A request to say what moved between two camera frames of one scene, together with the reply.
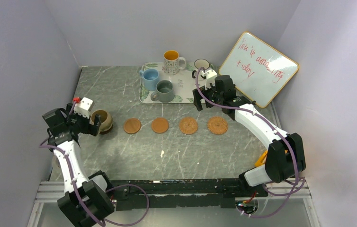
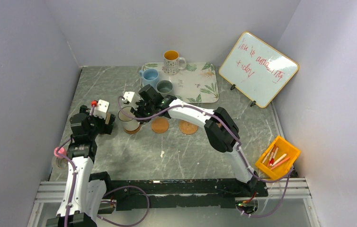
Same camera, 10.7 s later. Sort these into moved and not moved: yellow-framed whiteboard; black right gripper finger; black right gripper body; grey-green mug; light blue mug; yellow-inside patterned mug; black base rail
Moved: black right gripper body; black right gripper finger
Not moved: yellow-inside patterned mug; yellow-framed whiteboard; grey-green mug; black base rail; light blue mug
